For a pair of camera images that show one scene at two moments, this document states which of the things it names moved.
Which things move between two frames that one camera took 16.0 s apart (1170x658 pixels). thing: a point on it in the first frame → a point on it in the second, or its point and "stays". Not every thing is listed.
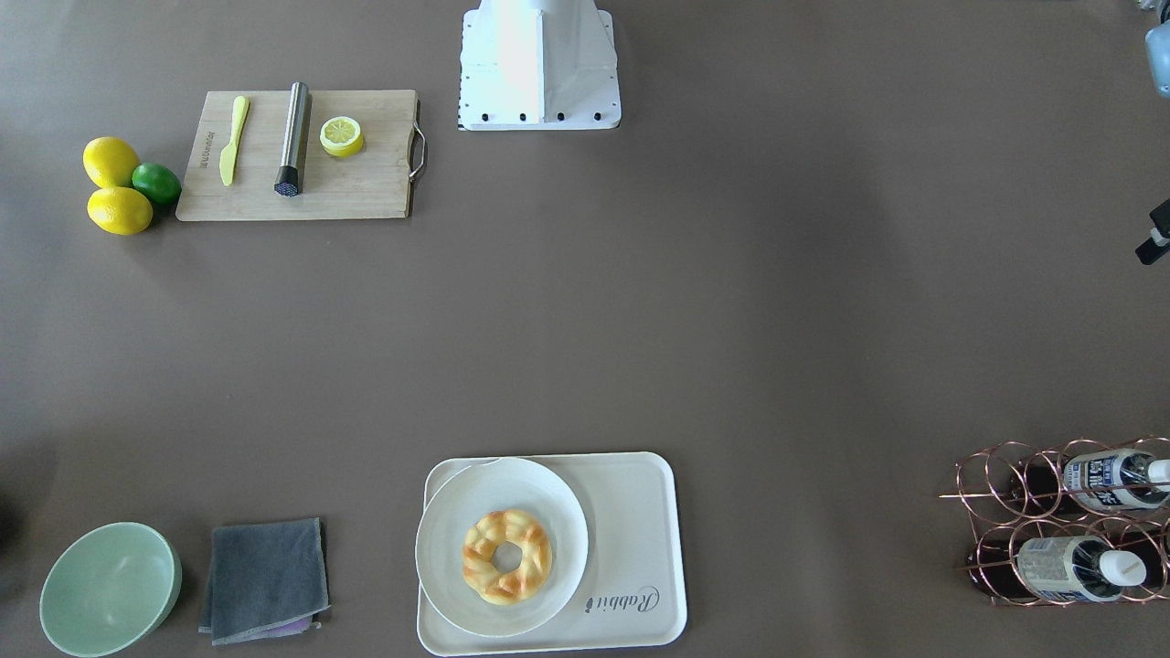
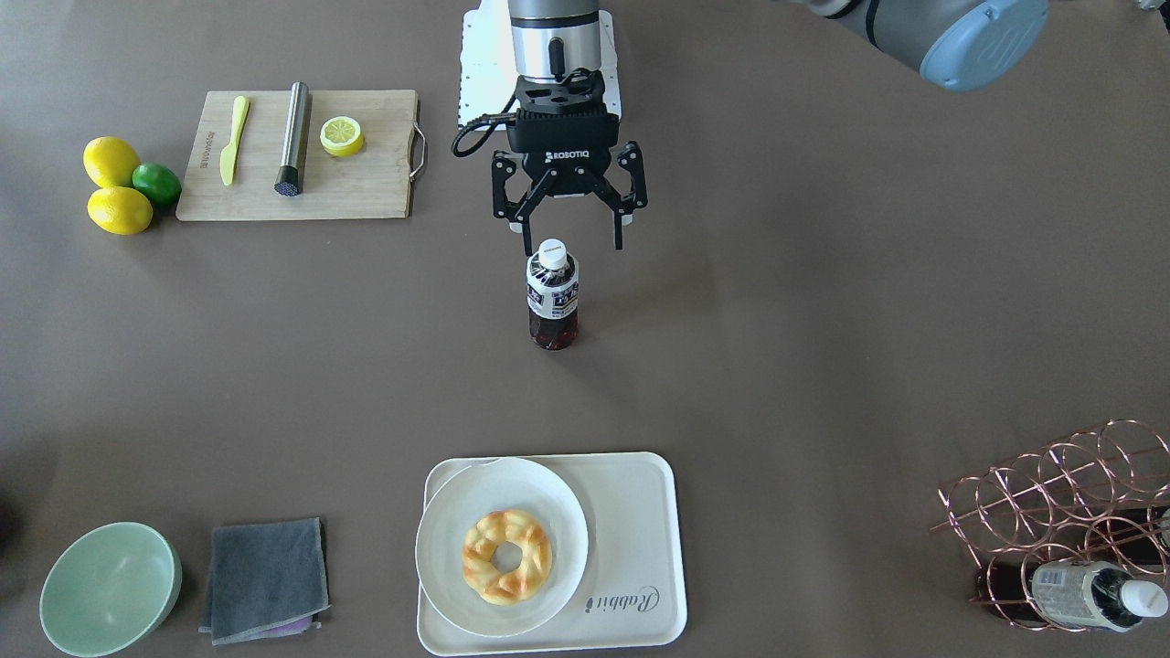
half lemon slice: [341, 136] stays
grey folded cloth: [265, 581] stays
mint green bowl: [110, 589] stays
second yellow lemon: [120, 211] stays
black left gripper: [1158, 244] → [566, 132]
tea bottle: [1084, 568] → [1068, 594]
